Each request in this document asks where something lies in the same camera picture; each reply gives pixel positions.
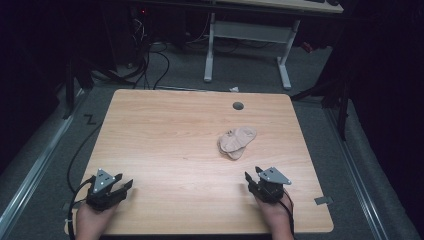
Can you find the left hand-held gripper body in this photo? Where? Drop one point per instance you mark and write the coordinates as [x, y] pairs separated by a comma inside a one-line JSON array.
[[101, 195]]

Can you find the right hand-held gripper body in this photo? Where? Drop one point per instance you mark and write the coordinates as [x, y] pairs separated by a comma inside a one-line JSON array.
[[270, 188]]

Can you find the person's left hand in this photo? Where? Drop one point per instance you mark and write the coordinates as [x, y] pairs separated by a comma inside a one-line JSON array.
[[91, 221]]

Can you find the person's right hand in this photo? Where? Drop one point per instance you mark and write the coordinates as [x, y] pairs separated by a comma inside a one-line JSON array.
[[276, 218]]

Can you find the beige sock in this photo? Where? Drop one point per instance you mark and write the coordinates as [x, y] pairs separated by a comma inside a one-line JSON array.
[[242, 136], [231, 152]]

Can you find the grey tape piece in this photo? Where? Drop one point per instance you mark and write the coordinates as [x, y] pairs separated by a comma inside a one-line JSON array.
[[323, 200]]

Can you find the white paper scrap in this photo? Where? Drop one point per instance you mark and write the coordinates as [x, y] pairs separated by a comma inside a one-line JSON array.
[[234, 89]]

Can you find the black metal stand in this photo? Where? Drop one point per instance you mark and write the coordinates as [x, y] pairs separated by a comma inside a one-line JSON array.
[[340, 96], [70, 90]]

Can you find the white metal desk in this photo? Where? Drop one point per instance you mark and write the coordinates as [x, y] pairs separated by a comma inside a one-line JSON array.
[[253, 31]]

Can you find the metal floor rail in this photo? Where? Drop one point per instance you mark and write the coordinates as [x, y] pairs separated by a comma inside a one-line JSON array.
[[36, 163], [360, 173]]

